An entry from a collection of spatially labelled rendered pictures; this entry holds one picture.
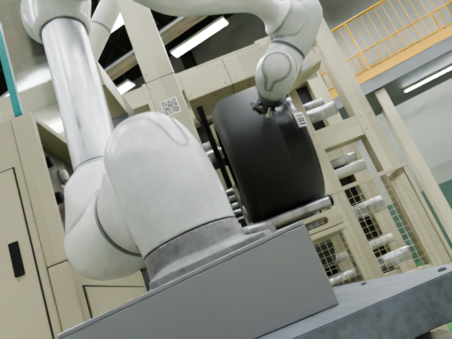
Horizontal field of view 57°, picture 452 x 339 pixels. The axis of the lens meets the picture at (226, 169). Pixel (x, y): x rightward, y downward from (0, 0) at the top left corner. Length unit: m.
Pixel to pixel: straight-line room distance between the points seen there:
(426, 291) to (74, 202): 0.59
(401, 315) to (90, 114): 0.68
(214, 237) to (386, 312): 0.25
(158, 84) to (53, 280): 1.08
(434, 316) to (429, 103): 10.60
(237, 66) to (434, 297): 1.79
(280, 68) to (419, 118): 9.91
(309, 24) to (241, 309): 0.84
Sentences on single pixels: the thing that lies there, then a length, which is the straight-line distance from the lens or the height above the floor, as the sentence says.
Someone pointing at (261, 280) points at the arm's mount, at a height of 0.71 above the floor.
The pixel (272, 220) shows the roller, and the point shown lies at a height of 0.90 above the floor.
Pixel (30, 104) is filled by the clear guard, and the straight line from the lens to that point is 1.21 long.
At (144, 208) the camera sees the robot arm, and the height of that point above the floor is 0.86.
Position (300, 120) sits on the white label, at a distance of 1.51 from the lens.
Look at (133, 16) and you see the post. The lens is 2.05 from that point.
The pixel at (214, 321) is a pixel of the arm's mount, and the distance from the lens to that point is 0.51.
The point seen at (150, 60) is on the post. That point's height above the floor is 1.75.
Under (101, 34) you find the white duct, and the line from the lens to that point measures 2.43.
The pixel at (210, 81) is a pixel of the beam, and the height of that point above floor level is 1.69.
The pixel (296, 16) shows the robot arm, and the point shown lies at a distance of 1.16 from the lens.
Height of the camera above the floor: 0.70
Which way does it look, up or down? 17 degrees up
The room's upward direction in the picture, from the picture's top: 22 degrees counter-clockwise
